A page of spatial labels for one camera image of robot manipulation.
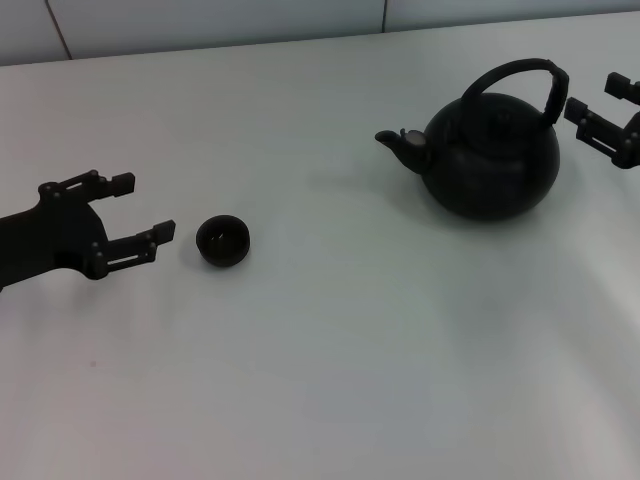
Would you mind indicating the small dark teacup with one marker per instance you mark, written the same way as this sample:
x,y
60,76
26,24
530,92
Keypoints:
x,y
222,246

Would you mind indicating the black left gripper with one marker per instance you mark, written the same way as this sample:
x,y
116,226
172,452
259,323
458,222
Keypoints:
x,y
60,235

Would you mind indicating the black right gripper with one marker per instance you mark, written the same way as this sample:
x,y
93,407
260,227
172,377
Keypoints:
x,y
634,145

